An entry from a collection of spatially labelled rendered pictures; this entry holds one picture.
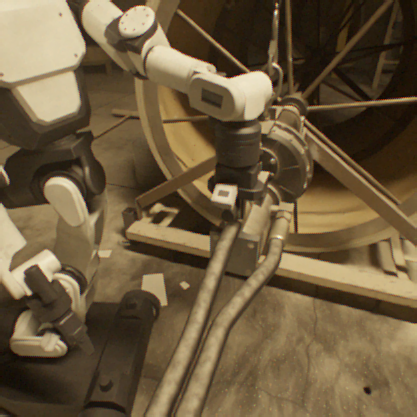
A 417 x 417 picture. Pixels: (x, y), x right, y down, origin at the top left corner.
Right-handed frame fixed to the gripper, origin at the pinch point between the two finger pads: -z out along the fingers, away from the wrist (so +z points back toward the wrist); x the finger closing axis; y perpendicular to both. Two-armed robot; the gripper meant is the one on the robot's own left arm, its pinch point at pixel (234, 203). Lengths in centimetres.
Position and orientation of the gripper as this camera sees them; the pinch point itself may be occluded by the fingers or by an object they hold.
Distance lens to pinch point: 69.6
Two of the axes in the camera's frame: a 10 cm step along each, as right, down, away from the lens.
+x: -9.4, -1.8, 2.9
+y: -3.4, 5.2, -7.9
